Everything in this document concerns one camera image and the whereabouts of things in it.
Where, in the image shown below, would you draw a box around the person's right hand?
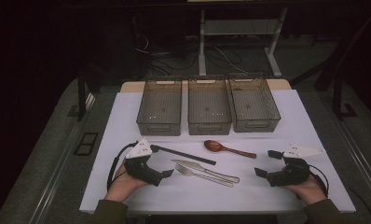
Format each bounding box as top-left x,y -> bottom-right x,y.
281,166 -> 328,206

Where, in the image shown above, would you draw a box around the clear grey plastic bin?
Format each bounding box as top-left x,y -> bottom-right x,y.
187,77 -> 233,136
228,74 -> 282,133
136,77 -> 183,137

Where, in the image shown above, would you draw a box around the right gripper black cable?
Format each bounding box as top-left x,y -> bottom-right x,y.
308,163 -> 330,199

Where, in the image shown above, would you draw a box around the brown wooden spoon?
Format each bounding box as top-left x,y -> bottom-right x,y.
203,139 -> 257,160

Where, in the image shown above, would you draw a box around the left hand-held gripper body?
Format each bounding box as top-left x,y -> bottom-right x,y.
124,138 -> 164,188

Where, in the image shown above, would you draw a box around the silver forks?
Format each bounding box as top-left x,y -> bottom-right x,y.
171,159 -> 240,184

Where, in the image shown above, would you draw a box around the white table cover board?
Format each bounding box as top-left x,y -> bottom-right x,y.
79,89 -> 356,216

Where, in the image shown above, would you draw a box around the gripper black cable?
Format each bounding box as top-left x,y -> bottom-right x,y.
308,163 -> 330,199
106,141 -> 139,192

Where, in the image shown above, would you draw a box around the metal floor rail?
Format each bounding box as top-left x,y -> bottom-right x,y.
28,92 -> 96,224
336,119 -> 371,202

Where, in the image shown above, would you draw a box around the white metal desk frame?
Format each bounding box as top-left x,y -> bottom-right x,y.
198,7 -> 289,78

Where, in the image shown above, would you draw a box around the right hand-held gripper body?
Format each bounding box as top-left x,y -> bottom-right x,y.
266,143 -> 327,188

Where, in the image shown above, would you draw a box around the black metal stand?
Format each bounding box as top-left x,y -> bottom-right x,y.
290,8 -> 371,121

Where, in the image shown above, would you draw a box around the person's left hand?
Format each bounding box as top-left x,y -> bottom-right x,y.
103,158 -> 150,203

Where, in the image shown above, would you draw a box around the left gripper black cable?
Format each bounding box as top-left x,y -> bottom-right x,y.
106,141 -> 139,192

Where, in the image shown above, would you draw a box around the tangle of floor cables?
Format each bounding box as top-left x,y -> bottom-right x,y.
131,15 -> 250,77

